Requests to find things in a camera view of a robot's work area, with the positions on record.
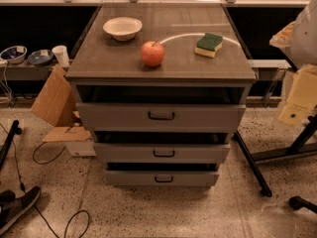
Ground grey top drawer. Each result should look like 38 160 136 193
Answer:
76 103 246 133

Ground grey drawer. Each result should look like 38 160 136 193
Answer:
94 143 230 164
76 103 246 133
105 171 220 186

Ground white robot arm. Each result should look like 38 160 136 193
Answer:
288 0 317 68

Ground grey drawer cabinet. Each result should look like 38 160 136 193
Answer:
66 3 256 172

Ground grey middle drawer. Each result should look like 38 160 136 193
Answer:
94 143 230 164

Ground grey bottom drawer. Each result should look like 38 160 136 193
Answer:
105 171 220 186

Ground red apple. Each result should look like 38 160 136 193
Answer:
141 41 164 67

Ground green yellow sponge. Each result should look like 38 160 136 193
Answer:
195 33 223 58

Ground white paper bowl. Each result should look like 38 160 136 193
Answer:
103 17 143 42

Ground brown cardboard box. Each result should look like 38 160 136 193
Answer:
31 65 91 142

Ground white paper cup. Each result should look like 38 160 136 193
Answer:
53 46 69 67

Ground grey side shelf right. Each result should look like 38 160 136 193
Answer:
249 59 290 81

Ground grey side shelf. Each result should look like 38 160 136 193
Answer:
249 59 290 81
0 59 57 81

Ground dark blue bowl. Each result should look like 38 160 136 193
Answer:
28 50 53 66

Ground black metal stand right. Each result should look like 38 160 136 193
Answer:
233 114 317 197

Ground grey side shelf left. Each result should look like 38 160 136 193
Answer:
0 59 57 81

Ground black stand leg left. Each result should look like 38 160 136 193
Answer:
0 120 22 170

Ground blue white bowl left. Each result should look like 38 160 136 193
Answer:
0 46 27 64

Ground black caster foot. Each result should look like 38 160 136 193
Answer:
288 196 317 214

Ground black shoe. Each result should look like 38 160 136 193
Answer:
0 186 42 236

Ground black floor cable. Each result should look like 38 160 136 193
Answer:
0 122 91 238

